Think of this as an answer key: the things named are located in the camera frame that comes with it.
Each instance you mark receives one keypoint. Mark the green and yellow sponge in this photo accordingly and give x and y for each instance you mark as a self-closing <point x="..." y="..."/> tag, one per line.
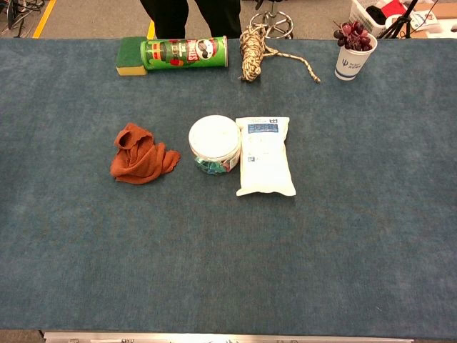
<point x="130" y="57"/>

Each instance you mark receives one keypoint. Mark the cardboard box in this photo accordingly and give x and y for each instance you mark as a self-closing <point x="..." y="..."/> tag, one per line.
<point x="437" y="14"/>

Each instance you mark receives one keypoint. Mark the rust orange cloth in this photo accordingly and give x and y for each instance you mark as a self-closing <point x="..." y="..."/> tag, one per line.
<point x="143" y="159"/>

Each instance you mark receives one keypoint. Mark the blue felt table mat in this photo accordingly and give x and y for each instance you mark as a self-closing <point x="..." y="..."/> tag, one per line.
<point x="228" y="250"/>

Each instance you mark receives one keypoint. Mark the clear jar with white lid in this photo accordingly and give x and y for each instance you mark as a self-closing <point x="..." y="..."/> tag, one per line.
<point x="215" y="143"/>

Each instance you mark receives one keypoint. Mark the person in black trousers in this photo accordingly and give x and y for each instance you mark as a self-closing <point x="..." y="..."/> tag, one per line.
<point x="193" y="18"/>

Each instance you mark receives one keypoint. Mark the white paper cup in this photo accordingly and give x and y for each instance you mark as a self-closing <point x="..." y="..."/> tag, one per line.
<point x="351" y="60"/>

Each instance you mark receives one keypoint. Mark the chrome stool base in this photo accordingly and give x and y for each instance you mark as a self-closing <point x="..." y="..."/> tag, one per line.
<point x="275" y="21"/>

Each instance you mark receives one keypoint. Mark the white plastic basket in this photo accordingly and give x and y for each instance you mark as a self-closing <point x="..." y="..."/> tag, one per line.
<point x="367" y="18"/>

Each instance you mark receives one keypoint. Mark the green Pringles can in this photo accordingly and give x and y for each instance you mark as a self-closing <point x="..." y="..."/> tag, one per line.
<point x="184" y="53"/>

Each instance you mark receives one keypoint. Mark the silver metal rail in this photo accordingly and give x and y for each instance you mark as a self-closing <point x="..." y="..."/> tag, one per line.
<point x="228" y="337"/>

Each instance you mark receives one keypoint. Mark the white plastic pouch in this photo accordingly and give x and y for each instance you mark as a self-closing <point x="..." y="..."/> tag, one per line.
<point x="266" y="157"/>

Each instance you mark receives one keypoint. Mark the purple grape bunch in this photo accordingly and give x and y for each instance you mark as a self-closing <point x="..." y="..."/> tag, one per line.
<point x="353" y="35"/>

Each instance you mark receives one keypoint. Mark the black tripod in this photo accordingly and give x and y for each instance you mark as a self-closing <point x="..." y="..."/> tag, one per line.
<point x="398" y="23"/>

